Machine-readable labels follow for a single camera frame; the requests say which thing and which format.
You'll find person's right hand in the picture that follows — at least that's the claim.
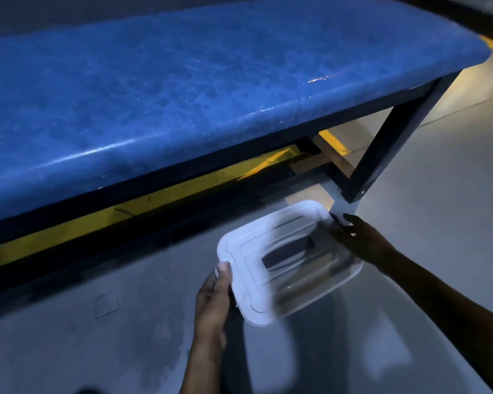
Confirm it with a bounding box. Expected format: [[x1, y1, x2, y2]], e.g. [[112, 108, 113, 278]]
[[329, 213, 397, 269]]

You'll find person's right forearm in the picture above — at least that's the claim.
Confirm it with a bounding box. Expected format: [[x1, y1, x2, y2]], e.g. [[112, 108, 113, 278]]
[[376, 250, 493, 394]]

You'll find white plastic storage box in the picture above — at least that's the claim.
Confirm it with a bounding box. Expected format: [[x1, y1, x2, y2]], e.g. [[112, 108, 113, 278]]
[[216, 199, 364, 327]]

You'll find blue padded bench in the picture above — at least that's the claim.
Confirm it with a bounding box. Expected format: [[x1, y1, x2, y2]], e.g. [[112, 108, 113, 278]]
[[0, 0, 492, 308]]

